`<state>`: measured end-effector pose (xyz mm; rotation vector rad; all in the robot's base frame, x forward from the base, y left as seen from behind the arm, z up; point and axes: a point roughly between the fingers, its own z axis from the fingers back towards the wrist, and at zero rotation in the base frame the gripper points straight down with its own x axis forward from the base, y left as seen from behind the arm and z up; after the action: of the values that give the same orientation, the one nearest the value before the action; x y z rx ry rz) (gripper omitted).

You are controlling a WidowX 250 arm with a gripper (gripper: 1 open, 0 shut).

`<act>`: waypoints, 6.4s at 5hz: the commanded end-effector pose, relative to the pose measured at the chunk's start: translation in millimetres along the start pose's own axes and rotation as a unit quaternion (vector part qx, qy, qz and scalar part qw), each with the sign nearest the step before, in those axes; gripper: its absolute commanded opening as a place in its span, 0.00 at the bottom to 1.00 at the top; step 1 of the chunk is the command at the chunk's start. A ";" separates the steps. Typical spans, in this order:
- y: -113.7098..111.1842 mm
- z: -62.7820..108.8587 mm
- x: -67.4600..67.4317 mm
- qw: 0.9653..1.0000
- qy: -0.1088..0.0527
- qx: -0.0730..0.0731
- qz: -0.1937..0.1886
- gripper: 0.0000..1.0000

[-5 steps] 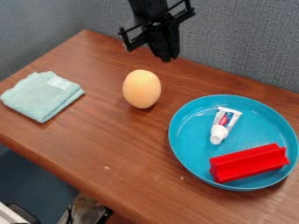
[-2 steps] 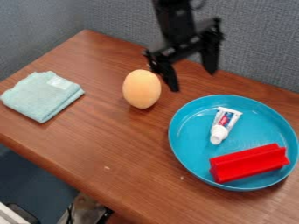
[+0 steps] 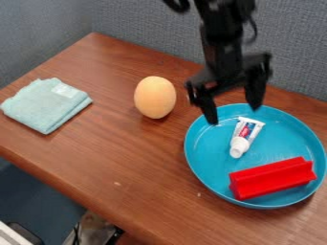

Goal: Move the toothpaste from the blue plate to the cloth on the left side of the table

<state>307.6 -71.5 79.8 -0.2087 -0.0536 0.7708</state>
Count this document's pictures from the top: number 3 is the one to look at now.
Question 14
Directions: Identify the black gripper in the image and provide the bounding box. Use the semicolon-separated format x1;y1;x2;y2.
185;26;272;124

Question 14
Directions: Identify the white toothpaste tube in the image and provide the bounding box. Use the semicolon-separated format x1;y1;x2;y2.
229;117;265;159

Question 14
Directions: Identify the blue round plate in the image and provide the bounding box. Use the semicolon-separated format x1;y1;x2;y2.
184;103;327;210

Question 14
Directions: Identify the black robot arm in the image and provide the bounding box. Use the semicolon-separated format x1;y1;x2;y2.
185;0;272;124

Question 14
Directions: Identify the light green folded cloth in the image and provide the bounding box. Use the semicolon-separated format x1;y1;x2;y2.
0;78;92;135

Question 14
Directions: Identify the orange egg-shaped object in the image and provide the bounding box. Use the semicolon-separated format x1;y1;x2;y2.
133;76;176;119

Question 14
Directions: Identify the red plastic block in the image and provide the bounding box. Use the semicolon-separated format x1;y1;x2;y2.
228;157;316;201

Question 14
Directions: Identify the grey bag under table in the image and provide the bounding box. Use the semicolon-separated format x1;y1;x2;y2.
62;211;124;245

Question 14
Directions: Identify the white object bottom left corner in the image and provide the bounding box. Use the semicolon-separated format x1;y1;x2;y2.
0;221;32;245

